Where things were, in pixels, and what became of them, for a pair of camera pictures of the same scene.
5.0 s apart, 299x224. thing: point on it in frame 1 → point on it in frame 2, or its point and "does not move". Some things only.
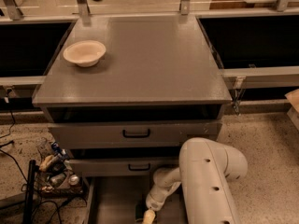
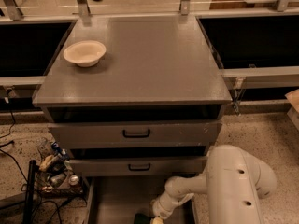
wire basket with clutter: [54, 175] does not move
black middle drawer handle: [139, 169] does not move
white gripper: [153, 202] → [158, 210]
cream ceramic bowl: [85, 53] does not move
